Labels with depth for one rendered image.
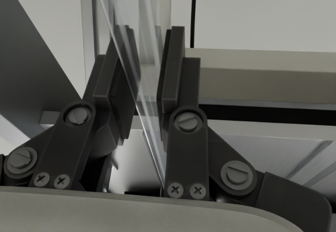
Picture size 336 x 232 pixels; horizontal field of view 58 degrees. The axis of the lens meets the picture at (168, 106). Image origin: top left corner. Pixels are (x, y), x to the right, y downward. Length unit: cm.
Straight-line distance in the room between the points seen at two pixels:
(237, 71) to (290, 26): 139
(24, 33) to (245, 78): 43
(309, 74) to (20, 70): 48
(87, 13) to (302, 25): 162
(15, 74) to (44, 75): 3
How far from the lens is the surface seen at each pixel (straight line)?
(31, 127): 21
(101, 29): 43
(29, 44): 20
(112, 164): 26
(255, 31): 189
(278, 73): 57
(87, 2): 44
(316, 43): 198
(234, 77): 55
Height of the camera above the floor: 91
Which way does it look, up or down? 17 degrees up
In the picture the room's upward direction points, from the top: 179 degrees counter-clockwise
